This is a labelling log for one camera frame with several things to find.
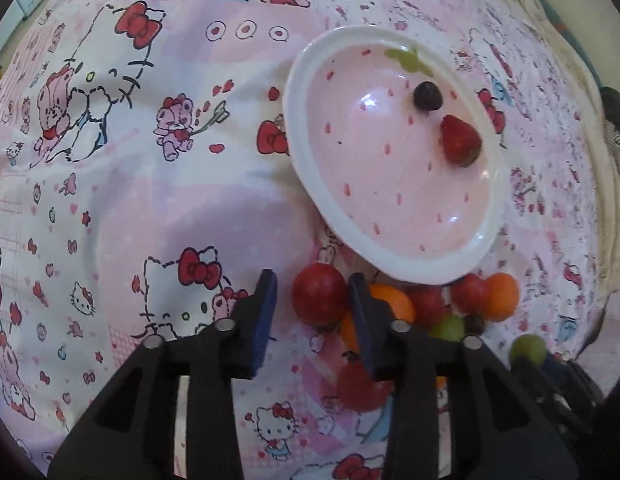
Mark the dark striped cloth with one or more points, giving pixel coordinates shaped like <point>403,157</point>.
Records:
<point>615,110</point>

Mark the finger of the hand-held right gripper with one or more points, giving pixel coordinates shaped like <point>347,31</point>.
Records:
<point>572,372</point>
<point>545,390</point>

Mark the teal patterned cloth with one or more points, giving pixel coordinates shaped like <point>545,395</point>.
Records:
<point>565,25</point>

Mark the pink cartoon printed blanket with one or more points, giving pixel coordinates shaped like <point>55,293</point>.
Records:
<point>139,210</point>

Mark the pink strawberry-shaped plate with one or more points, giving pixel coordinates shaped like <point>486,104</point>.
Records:
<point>380,160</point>

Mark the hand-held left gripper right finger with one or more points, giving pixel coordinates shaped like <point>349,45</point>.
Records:
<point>367,330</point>

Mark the dark blueberry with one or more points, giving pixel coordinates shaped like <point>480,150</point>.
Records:
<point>474,324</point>
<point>427,96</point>

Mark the red strawberry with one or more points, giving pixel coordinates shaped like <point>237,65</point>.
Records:
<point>460,140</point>
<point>362,387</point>

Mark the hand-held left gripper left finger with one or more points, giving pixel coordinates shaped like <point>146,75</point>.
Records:
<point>265,320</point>

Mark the green grape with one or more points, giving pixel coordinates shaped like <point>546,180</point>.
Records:
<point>527,350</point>
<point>447,327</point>

